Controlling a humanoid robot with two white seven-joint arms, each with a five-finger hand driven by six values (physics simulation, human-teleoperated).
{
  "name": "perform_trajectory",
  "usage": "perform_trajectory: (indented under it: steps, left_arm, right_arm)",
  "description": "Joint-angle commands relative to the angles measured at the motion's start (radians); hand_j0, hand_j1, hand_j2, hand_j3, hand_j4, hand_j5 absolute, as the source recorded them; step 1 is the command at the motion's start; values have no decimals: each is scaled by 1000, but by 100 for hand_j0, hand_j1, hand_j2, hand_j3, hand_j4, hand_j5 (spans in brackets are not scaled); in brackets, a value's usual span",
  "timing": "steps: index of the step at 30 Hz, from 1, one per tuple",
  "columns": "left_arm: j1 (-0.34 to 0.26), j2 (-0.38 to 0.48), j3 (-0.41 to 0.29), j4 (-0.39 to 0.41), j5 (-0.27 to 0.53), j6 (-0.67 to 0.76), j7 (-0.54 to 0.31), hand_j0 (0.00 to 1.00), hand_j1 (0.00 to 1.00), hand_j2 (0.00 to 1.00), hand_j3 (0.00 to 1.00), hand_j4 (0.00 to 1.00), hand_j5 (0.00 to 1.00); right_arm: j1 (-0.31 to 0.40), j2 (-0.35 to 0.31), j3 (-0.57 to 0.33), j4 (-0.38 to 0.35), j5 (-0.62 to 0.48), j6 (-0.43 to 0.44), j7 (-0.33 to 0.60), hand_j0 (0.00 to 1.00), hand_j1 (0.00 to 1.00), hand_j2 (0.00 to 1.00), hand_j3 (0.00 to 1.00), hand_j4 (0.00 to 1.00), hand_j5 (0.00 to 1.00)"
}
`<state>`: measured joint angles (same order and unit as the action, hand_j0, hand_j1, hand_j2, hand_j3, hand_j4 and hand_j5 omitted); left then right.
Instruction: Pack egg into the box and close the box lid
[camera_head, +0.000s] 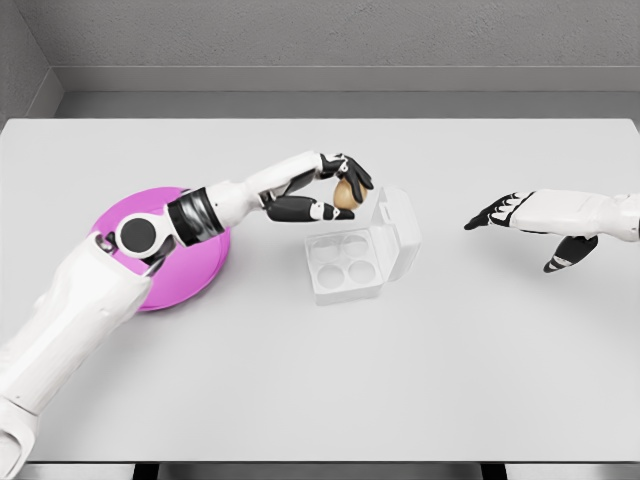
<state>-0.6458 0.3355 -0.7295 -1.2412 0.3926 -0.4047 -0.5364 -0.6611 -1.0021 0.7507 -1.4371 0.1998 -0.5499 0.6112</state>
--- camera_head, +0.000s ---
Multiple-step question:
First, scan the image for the pink round plate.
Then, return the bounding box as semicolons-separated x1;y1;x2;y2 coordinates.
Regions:
88;186;233;313

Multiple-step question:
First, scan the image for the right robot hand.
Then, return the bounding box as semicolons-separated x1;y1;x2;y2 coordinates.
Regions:
463;189;617;274

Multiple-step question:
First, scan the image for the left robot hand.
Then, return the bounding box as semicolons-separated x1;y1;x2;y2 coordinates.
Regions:
243;150;374;224

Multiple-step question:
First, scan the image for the brown egg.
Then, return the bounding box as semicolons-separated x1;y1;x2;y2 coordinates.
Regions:
333;179;369;212

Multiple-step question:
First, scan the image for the clear plastic egg box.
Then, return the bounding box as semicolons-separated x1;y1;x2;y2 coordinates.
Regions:
303;186;423;307

